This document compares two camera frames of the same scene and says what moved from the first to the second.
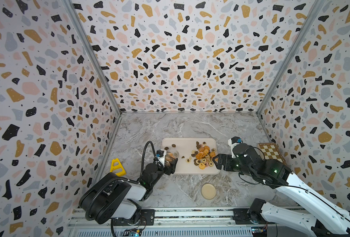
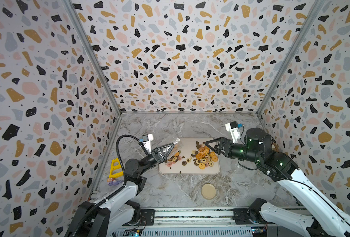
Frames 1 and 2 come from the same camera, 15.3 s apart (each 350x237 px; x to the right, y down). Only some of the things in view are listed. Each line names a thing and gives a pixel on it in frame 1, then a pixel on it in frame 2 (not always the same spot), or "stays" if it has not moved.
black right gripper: (228, 159) -> (225, 142)
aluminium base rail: (181, 222) stays
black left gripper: (172, 168) -> (157, 153)
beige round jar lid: (208, 191) stays
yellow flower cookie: (202, 166) stays
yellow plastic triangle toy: (113, 167) stays
